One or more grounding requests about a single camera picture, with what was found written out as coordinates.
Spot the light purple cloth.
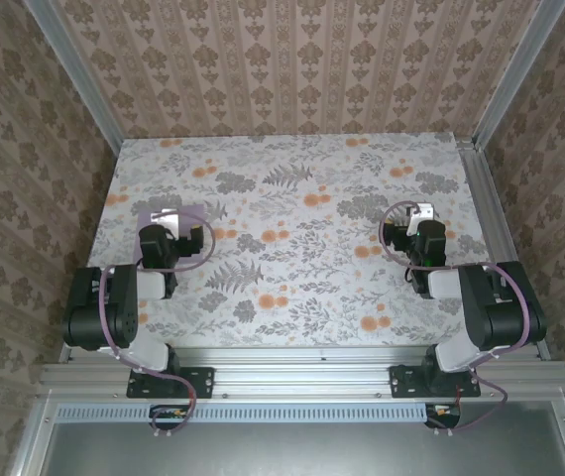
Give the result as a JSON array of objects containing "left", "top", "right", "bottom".
[{"left": 133, "top": 201, "right": 205, "bottom": 267}]

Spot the steel sheet panel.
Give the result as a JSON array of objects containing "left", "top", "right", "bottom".
[{"left": 39, "top": 420, "right": 565, "bottom": 476}]

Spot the black power connector box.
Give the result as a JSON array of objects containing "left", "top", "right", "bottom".
[
  {"left": 149, "top": 404, "right": 190, "bottom": 431},
  {"left": 424, "top": 403, "right": 462, "bottom": 430}
]

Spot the wide aluminium base beam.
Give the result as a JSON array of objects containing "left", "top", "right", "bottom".
[{"left": 37, "top": 361, "right": 565, "bottom": 401}]

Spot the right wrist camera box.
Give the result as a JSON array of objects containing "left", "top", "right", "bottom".
[{"left": 407, "top": 200, "right": 435, "bottom": 229}]

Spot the aluminium side rail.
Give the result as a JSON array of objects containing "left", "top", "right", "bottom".
[{"left": 455, "top": 138, "right": 554, "bottom": 362}]

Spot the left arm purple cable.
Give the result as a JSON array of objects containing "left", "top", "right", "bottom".
[{"left": 98, "top": 215, "right": 217, "bottom": 440}]

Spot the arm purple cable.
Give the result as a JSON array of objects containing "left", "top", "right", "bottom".
[
  {"left": 378, "top": 199, "right": 536, "bottom": 437},
  {"left": 98, "top": 215, "right": 217, "bottom": 440}
]

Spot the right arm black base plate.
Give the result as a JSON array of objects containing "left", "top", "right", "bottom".
[{"left": 390, "top": 365, "right": 482, "bottom": 400}]

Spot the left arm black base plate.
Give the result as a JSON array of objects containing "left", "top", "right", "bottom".
[{"left": 127, "top": 365, "right": 215, "bottom": 400}]

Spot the aluminium table edge rail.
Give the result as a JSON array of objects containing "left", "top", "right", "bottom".
[{"left": 61, "top": 345, "right": 551, "bottom": 364}]

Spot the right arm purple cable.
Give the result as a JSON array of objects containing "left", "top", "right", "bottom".
[{"left": 378, "top": 199, "right": 536, "bottom": 437}]

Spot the aluminium corner post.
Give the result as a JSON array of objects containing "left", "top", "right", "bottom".
[
  {"left": 471, "top": 0, "right": 565, "bottom": 153},
  {"left": 23, "top": 0, "right": 125, "bottom": 156}
]

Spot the slotted grey cable duct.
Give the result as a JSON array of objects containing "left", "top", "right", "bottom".
[{"left": 56, "top": 402, "right": 565, "bottom": 423}]

